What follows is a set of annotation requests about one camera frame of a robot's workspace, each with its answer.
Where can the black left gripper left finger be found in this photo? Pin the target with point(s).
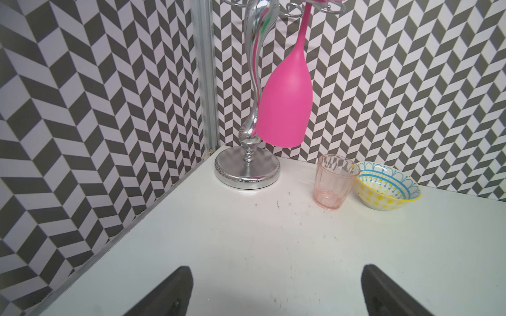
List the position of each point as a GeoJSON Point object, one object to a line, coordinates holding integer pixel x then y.
{"type": "Point", "coordinates": [171, 296]}

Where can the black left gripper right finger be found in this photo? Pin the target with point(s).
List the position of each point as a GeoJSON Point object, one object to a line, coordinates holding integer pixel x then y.
{"type": "Point", "coordinates": [383, 296]}

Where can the yellow blue patterned bowl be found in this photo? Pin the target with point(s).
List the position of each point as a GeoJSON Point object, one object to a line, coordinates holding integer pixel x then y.
{"type": "Point", "coordinates": [384, 188]}

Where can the pink ribbed glass tumbler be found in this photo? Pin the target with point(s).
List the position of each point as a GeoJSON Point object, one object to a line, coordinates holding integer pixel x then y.
{"type": "Point", "coordinates": [335, 178]}

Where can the pink plastic wine glass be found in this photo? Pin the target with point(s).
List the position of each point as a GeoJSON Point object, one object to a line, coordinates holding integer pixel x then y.
{"type": "Point", "coordinates": [287, 99]}

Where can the aluminium left corner post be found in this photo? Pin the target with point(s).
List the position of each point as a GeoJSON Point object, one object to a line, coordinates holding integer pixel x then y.
{"type": "Point", "coordinates": [201, 12]}

